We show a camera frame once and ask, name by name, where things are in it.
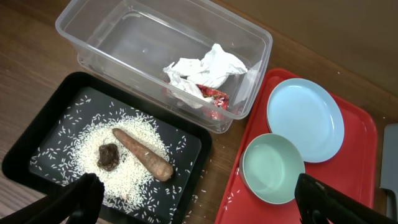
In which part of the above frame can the light green rice bowl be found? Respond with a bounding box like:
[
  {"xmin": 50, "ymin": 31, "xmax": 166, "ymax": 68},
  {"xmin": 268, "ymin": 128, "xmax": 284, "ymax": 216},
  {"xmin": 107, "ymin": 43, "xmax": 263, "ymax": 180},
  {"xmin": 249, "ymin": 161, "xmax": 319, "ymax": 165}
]
[{"xmin": 239, "ymin": 133, "xmax": 305, "ymax": 205}]

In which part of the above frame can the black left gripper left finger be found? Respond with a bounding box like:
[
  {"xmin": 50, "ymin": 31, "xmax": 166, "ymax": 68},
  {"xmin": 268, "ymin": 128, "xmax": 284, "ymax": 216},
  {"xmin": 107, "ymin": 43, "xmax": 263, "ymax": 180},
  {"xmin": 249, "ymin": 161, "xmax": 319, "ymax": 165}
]
[{"xmin": 1, "ymin": 174, "xmax": 104, "ymax": 224}]

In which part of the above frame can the brown food scrap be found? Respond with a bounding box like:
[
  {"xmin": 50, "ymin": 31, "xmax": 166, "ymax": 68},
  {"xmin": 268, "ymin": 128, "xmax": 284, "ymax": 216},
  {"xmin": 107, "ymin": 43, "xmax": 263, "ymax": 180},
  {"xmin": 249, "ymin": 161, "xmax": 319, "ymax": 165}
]
[{"xmin": 97, "ymin": 143, "xmax": 119, "ymax": 172}]

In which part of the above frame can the black food waste tray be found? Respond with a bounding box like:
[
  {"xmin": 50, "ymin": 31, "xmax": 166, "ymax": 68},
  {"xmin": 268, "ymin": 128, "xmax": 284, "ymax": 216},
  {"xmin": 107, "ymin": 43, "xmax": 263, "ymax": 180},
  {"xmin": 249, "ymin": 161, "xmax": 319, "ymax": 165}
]
[{"xmin": 2, "ymin": 72, "xmax": 212, "ymax": 223}]

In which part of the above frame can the pile of white rice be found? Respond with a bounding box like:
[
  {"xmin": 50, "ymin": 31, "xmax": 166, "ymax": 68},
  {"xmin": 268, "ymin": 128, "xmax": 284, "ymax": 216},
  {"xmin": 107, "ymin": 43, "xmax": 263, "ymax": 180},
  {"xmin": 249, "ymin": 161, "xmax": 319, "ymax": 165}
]
[{"xmin": 72, "ymin": 116, "xmax": 169, "ymax": 206}]

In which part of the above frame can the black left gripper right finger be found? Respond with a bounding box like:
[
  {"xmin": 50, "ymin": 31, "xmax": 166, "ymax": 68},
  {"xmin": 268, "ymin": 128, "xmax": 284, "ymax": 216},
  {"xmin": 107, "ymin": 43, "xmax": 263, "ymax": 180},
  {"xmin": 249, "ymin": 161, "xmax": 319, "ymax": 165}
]
[{"xmin": 295, "ymin": 173, "xmax": 397, "ymax": 224}]

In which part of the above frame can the red snack wrapper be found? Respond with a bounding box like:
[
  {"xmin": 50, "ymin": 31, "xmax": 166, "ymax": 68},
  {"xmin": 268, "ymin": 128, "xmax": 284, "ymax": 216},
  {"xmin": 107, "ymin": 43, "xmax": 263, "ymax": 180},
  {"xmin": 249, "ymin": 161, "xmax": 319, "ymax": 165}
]
[{"xmin": 197, "ymin": 84, "xmax": 229, "ymax": 110}]

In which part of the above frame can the white tissue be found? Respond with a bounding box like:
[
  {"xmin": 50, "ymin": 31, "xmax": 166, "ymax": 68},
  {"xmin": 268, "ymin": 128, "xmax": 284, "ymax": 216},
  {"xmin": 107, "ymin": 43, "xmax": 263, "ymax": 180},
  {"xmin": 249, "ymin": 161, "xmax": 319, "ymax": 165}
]
[{"xmin": 163, "ymin": 44, "xmax": 248, "ymax": 103}]

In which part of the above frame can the clear plastic waste bin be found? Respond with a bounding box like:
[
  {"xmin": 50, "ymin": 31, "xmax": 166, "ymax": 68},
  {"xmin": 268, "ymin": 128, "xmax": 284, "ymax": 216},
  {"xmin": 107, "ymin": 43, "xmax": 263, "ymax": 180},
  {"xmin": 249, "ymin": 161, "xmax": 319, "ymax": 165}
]
[{"xmin": 55, "ymin": 0, "xmax": 273, "ymax": 133}]

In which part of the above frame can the grey dishwasher rack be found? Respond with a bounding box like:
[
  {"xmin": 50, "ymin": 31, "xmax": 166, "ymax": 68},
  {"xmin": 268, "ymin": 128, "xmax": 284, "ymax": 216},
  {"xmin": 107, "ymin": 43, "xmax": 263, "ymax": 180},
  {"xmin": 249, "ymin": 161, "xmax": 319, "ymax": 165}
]
[{"xmin": 380, "ymin": 123, "xmax": 397, "ymax": 221}]

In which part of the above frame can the large light blue plate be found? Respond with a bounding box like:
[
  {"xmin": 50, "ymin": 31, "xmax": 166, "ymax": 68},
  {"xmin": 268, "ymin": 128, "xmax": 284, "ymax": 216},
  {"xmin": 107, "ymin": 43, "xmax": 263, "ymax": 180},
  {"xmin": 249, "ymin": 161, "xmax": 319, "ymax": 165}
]
[{"xmin": 266, "ymin": 78, "xmax": 345, "ymax": 163}]

